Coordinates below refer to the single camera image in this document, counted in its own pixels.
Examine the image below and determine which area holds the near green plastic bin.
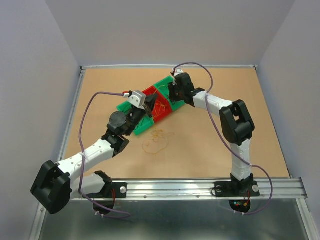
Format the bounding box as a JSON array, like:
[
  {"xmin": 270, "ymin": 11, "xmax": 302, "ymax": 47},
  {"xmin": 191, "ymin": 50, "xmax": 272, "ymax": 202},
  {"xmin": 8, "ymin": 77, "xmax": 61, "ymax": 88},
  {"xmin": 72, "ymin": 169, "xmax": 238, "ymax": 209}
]
[{"xmin": 116, "ymin": 101, "xmax": 155, "ymax": 136}]

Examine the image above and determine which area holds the green plastic bin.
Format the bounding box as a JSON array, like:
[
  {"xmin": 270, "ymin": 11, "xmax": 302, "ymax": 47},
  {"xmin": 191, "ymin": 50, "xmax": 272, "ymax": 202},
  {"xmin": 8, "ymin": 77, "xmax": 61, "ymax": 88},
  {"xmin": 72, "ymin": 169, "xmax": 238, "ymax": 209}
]
[
  {"xmin": 116, "ymin": 101, "xmax": 155, "ymax": 136},
  {"xmin": 154, "ymin": 76, "xmax": 185, "ymax": 112}
]

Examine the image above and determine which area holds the far green plastic bin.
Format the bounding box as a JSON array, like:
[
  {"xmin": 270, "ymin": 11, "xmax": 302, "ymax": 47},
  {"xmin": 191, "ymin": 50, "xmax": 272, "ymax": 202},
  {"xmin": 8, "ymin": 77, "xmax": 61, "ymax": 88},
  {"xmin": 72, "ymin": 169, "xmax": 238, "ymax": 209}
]
[{"xmin": 154, "ymin": 76, "xmax": 185, "ymax": 112}]

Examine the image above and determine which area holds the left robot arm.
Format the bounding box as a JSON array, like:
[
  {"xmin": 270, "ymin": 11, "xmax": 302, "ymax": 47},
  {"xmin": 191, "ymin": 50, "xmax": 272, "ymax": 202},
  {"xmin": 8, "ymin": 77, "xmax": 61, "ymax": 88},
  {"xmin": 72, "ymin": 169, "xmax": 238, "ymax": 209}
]
[{"xmin": 30, "ymin": 90, "xmax": 159, "ymax": 218}]

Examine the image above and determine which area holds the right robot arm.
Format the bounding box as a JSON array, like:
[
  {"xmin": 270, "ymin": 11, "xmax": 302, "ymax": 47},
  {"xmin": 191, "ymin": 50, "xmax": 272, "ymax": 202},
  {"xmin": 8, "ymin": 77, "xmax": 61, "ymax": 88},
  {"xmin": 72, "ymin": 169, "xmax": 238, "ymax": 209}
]
[{"xmin": 168, "ymin": 71, "xmax": 260, "ymax": 198}]

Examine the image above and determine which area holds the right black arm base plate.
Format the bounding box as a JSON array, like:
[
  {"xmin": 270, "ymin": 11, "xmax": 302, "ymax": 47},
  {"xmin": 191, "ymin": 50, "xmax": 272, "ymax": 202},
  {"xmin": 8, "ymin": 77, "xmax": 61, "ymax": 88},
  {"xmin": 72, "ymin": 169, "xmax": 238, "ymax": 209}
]
[{"xmin": 211, "ymin": 181, "xmax": 260, "ymax": 198}]

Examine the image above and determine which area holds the aluminium table edge frame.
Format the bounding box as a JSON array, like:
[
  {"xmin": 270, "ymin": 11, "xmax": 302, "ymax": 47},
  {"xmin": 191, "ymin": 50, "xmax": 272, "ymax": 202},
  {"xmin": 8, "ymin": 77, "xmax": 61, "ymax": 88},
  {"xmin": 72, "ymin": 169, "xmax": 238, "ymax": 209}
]
[{"xmin": 60, "ymin": 65, "xmax": 258, "ymax": 161}]

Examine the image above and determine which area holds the red plastic bin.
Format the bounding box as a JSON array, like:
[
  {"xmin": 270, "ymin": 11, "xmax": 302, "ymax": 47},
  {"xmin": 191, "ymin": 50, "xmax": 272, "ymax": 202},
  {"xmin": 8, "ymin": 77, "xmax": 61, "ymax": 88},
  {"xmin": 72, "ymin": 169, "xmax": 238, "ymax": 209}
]
[{"xmin": 142, "ymin": 86, "xmax": 173, "ymax": 124}]

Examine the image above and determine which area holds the yellow wire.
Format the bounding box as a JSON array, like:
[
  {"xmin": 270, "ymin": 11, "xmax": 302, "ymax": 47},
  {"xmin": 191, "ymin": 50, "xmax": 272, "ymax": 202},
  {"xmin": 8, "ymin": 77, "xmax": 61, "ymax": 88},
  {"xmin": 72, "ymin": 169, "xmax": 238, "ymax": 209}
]
[
  {"xmin": 152, "ymin": 94, "xmax": 171, "ymax": 118},
  {"xmin": 142, "ymin": 126, "xmax": 175, "ymax": 155}
]

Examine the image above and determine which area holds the brown wire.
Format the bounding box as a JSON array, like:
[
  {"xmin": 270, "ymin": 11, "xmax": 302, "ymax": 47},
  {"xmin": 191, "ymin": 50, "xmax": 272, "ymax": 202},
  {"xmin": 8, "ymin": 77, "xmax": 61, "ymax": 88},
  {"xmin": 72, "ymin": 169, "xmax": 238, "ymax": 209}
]
[{"xmin": 124, "ymin": 107, "xmax": 151, "ymax": 128}]

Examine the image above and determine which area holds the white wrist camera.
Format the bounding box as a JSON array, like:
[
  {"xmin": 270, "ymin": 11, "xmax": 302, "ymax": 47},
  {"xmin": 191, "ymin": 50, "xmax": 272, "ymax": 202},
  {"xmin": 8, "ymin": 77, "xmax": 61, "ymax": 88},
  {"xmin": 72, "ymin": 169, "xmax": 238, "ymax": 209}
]
[
  {"xmin": 123, "ymin": 90, "xmax": 147, "ymax": 110},
  {"xmin": 170, "ymin": 68, "xmax": 184, "ymax": 86}
]

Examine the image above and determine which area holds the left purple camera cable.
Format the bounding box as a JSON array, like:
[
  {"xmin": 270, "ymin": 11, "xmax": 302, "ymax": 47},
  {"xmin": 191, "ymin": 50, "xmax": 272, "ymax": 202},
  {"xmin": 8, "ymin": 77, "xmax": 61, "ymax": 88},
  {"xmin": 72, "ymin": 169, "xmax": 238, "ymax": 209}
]
[{"xmin": 78, "ymin": 91, "xmax": 132, "ymax": 219}]

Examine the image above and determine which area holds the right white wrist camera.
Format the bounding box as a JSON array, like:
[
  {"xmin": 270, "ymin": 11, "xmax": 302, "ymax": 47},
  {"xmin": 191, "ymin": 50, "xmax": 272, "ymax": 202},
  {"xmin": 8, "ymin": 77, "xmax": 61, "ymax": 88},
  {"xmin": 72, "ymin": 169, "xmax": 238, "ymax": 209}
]
[{"xmin": 170, "ymin": 68, "xmax": 184, "ymax": 86}]

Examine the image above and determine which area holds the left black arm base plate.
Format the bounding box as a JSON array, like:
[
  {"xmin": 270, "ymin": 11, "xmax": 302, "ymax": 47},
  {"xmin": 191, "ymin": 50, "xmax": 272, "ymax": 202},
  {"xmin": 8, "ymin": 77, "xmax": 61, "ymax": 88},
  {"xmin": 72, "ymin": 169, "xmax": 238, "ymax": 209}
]
[{"xmin": 85, "ymin": 182, "xmax": 128, "ymax": 199}]

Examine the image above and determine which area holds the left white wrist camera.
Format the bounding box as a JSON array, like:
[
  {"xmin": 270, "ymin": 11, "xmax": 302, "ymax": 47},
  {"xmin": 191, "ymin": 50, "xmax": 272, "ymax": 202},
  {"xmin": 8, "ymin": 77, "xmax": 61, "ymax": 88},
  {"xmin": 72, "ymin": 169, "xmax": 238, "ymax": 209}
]
[{"xmin": 123, "ymin": 90, "xmax": 147, "ymax": 110}]

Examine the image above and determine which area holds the aluminium front rail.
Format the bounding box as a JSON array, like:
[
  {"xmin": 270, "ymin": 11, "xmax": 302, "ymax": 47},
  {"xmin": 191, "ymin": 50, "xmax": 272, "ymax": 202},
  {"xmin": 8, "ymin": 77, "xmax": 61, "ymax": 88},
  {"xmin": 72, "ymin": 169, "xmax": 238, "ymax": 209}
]
[{"xmin": 82, "ymin": 174, "xmax": 308, "ymax": 201}]

